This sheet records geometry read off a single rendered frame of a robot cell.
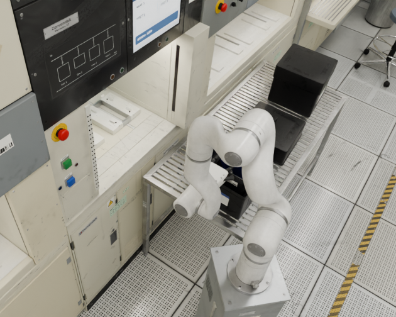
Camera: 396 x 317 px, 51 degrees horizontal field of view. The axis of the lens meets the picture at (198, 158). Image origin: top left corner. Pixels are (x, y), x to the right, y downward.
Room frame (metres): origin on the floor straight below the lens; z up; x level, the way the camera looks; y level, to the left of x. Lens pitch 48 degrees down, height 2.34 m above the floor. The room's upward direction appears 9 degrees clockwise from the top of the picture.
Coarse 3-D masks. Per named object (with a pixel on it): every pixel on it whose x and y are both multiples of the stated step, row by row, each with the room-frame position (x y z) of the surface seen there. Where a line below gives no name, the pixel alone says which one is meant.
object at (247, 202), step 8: (224, 192) 1.15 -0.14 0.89; (232, 192) 1.13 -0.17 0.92; (224, 200) 1.14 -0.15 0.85; (232, 200) 1.13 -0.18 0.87; (240, 200) 1.11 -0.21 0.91; (248, 200) 1.15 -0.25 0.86; (224, 208) 1.14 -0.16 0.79; (232, 208) 1.12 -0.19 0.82; (240, 208) 1.10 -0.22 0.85; (232, 216) 1.12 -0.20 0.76; (240, 216) 1.11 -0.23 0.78
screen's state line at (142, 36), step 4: (176, 12) 1.48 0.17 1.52; (168, 16) 1.44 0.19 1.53; (172, 16) 1.46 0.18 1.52; (176, 16) 1.48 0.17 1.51; (164, 20) 1.41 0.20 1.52; (168, 20) 1.44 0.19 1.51; (172, 20) 1.46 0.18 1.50; (156, 24) 1.37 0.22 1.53; (160, 24) 1.39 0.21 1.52; (164, 24) 1.42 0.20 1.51; (152, 28) 1.35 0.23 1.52; (156, 28) 1.37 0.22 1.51; (160, 28) 1.40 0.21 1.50; (144, 32) 1.31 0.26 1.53; (148, 32) 1.33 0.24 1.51; (152, 32) 1.35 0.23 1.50; (136, 36) 1.27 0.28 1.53; (140, 36) 1.29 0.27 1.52; (144, 36) 1.31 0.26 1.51; (148, 36) 1.33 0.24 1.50; (136, 40) 1.27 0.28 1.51; (140, 40) 1.29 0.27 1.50; (136, 44) 1.27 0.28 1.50
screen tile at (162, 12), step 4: (160, 0) 1.39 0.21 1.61; (172, 0) 1.46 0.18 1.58; (176, 0) 1.48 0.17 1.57; (168, 4) 1.44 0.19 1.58; (172, 4) 1.46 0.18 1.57; (176, 4) 1.48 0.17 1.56; (160, 8) 1.39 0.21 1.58; (164, 8) 1.41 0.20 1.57; (168, 8) 1.44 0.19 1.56; (172, 8) 1.46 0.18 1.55; (160, 12) 1.39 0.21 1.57; (164, 12) 1.41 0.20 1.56; (168, 12) 1.44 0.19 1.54; (160, 16) 1.39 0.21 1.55
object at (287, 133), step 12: (264, 108) 1.80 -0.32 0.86; (276, 108) 1.81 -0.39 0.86; (276, 120) 1.69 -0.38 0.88; (288, 120) 1.73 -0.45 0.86; (300, 120) 1.74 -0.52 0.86; (276, 132) 1.62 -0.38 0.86; (288, 132) 1.63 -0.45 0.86; (300, 132) 1.68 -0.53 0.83; (276, 144) 1.53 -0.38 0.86; (288, 144) 1.54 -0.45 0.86; (276, 156) 1.50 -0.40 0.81; (288, 156) 1.55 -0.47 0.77
